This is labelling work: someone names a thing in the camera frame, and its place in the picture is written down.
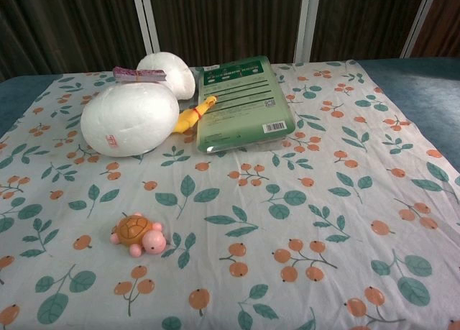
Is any yellow rubber chicken toy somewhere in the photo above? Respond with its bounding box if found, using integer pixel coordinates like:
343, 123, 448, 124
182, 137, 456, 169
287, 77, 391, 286
172, 95, 219, 134

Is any white tablecloth orange fruit print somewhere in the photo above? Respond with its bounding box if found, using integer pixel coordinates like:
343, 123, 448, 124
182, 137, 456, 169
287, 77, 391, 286
0, 59, 460, 330

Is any pink turtle toy brown shell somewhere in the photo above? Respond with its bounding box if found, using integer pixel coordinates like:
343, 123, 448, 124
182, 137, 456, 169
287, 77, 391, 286
109, 211, 167, 258

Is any green plastic package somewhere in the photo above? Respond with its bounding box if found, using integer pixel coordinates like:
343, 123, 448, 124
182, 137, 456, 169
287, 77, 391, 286
192, 55, 297, 153

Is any small white foam egg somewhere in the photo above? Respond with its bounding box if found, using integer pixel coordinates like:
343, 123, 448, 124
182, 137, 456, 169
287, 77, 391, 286
137, 51, 197, 100

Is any large white foam egg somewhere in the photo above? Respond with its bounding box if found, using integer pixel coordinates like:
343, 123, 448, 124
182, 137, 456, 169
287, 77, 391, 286
80, 84, 180, 155

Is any purple banknote bundle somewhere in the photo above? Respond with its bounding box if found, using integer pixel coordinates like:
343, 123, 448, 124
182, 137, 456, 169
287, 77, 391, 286
112, 66, 168, 84

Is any white partition frame post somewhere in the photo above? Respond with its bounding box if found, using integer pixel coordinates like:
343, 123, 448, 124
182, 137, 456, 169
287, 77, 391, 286
293, 0, 321, 63
400, 0, 440, 59
129, 0, 160, 58

